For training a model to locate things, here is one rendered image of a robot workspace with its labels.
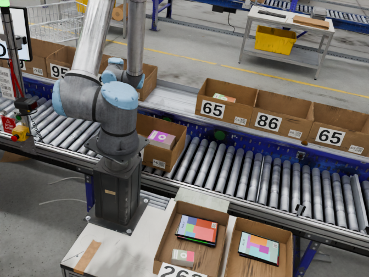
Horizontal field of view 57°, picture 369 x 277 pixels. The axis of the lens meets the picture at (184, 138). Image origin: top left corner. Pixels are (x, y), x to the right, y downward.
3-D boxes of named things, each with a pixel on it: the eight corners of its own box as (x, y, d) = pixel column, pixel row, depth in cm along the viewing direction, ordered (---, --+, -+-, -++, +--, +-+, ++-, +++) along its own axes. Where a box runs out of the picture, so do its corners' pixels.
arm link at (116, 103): (132, 137, 142) (135, 101, 132) (91, 129, 142) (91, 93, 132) (139, 117, 155) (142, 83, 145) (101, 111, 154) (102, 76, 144)
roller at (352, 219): (348, 236, 191) (351, 230, 188) (339, 178, 232) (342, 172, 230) (357, 238, 190) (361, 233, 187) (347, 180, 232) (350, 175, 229)
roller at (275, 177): (267, 212, 198) (269, 206, 195) (273, 160, 240) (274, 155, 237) (275, 215, 197) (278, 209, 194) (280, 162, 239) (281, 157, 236)
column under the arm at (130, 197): (130, 236, 168) (132, 187, 149) (83, 221, 172) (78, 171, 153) (150, 200, 189) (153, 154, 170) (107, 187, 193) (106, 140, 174)
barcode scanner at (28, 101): (34, 119, 197) (29, 103, 191) (16, 117, 200) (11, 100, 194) (41, 114, 202) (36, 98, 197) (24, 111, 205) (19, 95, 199)
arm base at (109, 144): (122, 161, 144) (123, 143, 139) (87, 144, 150) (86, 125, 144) (146, 140, 159) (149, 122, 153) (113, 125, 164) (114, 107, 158)
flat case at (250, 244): (276, 265, 161) (277, 264, 160) (237, 253, 165) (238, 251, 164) (278, 243, 172) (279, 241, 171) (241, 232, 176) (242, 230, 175)
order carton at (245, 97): (194, 115, 244) (197, 93, 234) (203, 97, 267) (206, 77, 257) (248, 128, 237) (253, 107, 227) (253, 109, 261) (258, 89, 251)
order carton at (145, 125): (111, 155, 217) (111, 133, 207) (132, 132, 240) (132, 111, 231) (169, 173, 209) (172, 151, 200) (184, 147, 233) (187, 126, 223)
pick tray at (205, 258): (151, 273, 153) (152, 259, 147) (174, 212, 184) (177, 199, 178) (213, 292, 149) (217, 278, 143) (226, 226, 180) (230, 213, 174)
